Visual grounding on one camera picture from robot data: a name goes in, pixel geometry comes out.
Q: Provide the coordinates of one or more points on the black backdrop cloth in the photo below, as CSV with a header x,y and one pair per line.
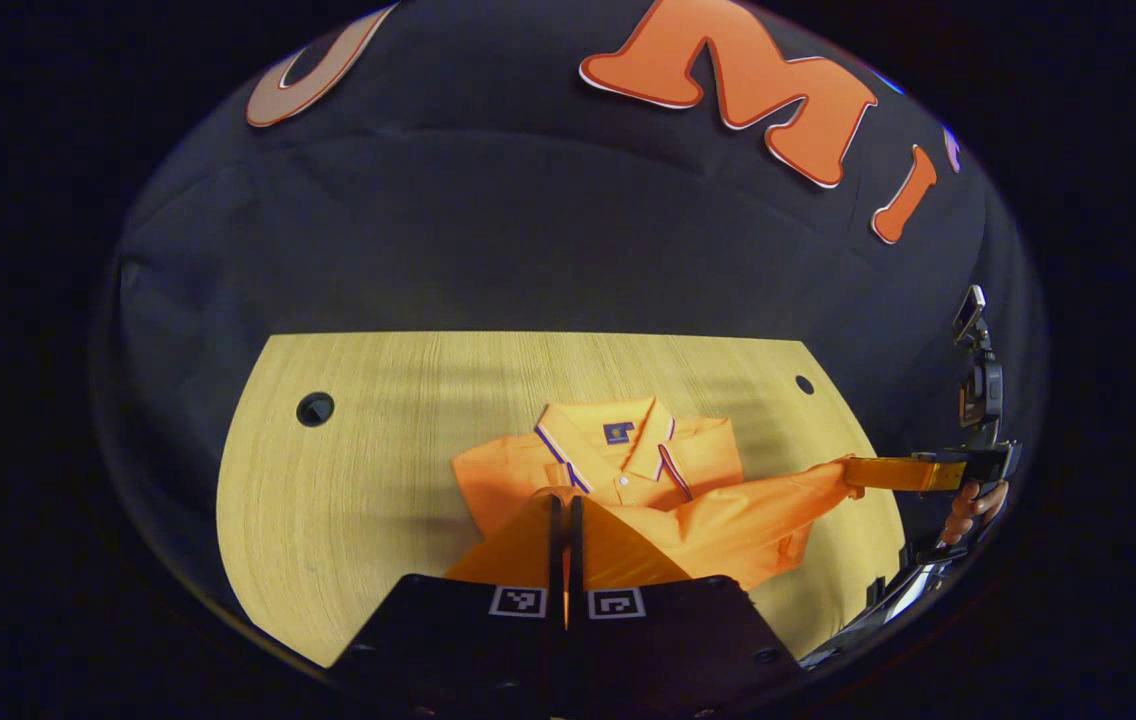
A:
x,y
528,220

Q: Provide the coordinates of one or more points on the dark grey object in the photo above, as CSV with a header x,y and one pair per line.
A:
x,y
903,600

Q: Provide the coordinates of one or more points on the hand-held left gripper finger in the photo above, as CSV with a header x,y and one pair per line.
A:
x,y
555,545
576,545

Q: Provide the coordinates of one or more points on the orange collared T-shirt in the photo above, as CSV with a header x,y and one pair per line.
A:
x,y
728,520

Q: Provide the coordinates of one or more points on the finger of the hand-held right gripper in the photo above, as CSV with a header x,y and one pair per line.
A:
x,y
898,473

